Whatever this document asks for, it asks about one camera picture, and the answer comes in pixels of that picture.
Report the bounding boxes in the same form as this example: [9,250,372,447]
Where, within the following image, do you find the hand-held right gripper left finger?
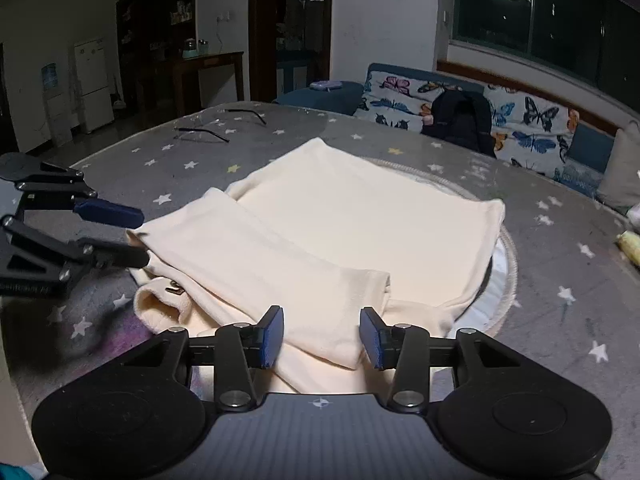
[120,305,285,413]

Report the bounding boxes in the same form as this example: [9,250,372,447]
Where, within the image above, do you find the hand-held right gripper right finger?
[359,306,523,413]

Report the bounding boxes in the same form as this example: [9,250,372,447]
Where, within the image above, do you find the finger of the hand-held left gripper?
[0,215,151,284]
[17,161,146,228]

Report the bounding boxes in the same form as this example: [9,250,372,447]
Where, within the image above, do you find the cream knit garment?
[127,137,506,396]

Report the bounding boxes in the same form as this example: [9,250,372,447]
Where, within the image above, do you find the grey star-print tablecloth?
[0,102,640,480]

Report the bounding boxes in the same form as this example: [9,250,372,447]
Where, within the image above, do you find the water dispenser with bottle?
[40,62,74,147]

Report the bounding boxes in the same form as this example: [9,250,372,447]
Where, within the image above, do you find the white refrigerator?
[73,37,115,134]

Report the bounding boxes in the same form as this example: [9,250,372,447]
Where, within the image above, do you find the eyeglasses with black temples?
[174,107,267,144]

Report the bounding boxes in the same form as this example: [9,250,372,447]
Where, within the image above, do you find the round white mat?
[360,156,521,342]

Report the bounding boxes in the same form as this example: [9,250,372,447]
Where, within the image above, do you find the dark wooden console table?
[135,51,246,127]

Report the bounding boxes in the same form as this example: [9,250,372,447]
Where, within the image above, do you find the dark wooden shelf cabinet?
[115,0,197,63]

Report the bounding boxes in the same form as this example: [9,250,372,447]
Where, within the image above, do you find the black backpack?
[421,89,497,159]

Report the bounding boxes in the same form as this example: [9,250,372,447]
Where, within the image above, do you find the blue upholstered ottoman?
[272,80,364,117]

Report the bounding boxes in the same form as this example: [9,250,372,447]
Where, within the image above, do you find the butterfly print sofa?
[357,62,640,211]

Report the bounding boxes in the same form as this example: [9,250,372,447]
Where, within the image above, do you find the yellow corn cob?
[617,230,640,267]

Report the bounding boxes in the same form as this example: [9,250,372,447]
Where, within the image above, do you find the blue cushion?
[566,122,616,174]

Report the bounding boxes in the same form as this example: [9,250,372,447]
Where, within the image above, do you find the beige pillow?
[596,120,640,212]

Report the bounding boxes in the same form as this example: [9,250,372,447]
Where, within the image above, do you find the dark window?
[449,0,640,92]

